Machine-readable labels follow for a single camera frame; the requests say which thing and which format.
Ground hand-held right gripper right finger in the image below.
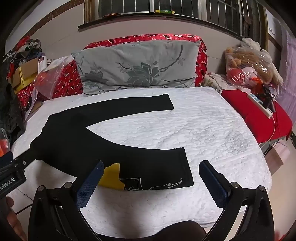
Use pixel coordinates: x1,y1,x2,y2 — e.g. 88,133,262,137
199,159,279,241

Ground pile of clothes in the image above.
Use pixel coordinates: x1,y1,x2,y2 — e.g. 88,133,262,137
3,37,45,70

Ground white plush toy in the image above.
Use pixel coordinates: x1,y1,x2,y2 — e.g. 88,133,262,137
240,37,284,86

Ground red cloth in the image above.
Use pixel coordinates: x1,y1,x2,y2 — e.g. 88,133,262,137
221,88,293,144

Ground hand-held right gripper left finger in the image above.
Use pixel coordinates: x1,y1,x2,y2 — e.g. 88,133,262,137
28,160,104,241

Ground white power strip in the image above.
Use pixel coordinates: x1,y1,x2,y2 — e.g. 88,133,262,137
247,93,273,117

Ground dark jacket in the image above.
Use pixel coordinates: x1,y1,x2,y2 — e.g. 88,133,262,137
0,83,27,144

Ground barred window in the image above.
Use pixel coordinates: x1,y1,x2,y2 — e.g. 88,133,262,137
77,0,270,47

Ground cardboard box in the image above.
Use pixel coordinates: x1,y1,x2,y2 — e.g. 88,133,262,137
11,57,40,93
265,147,284,175

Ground black tangled cables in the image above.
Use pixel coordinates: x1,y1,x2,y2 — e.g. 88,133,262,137
257,85,278,112

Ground grey floral pillow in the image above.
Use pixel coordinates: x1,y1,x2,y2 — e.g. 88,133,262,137
71,40,201,97

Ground yellow paper card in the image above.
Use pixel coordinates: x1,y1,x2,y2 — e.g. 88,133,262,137
98,163,125,191

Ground person's dark trouser leg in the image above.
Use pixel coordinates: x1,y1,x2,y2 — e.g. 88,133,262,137
159,220,206,241

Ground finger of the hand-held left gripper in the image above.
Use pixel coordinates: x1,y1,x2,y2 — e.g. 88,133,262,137
13,146,41,172

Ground person's left hand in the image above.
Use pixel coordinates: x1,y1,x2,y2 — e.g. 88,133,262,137
5,197,27,241

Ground red floral bolster cushion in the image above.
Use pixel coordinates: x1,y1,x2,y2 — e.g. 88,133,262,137
17,34,208,109

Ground black pants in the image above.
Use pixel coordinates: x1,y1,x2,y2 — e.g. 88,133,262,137
30,93,194,191

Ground white quilted mattress cover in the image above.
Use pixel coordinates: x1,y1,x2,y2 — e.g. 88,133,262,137
10,86,273,234

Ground clear plastic bag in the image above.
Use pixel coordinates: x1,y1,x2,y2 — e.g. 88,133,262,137
34,56,75,100

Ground clear bag of plush toys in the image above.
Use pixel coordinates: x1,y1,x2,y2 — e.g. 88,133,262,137
224,45,278,88

